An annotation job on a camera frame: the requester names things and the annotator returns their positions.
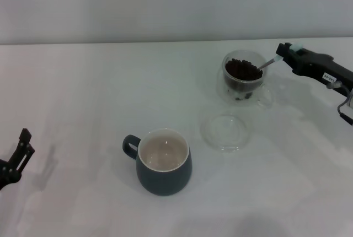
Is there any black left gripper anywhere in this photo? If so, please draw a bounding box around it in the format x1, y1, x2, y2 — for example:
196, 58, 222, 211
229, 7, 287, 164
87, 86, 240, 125
0, 128, 36, 191

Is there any dark grey ceramic mug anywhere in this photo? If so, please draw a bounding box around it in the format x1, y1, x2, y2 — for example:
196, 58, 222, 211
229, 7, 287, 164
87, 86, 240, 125
122, 128, 193, 196

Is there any double-walled glass cup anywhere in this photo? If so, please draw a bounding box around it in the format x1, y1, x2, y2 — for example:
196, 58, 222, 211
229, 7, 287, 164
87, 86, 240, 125
216, 50, 276, 107

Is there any clear glass saucer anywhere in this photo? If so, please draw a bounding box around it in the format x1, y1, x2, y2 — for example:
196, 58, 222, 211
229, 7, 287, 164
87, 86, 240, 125
200, 112, 252, 154

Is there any black cable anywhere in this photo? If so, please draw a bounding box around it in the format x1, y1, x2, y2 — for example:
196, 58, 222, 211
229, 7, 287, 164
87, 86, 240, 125
336, 93, 353, 126

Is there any spoon with light blue handle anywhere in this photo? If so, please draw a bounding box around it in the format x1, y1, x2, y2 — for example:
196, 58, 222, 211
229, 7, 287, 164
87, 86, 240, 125
255, 42, 304, 72

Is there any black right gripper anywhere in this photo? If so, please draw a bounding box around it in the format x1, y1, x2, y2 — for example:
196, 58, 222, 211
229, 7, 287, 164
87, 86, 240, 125
276, 42, 353, 90

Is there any coffee bean pile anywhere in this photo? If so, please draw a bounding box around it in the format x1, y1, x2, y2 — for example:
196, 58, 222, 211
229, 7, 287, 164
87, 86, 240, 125
224, 58, 263, 82

